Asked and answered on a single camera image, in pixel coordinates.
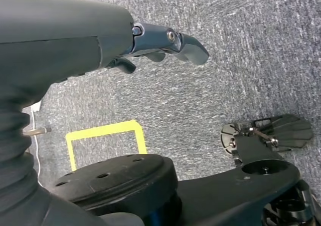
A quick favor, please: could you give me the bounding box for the black robot foot plate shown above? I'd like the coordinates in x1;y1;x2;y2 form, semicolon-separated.
220;113;314;156

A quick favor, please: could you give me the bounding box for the metal rod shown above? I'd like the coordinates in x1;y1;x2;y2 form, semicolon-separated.
22;127;52;136

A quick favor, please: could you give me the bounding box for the robot leg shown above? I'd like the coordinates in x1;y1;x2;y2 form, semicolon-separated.
48;153;321;226

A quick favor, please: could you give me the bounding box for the yellow floor tape square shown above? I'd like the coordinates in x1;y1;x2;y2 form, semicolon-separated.
65;119;148;172

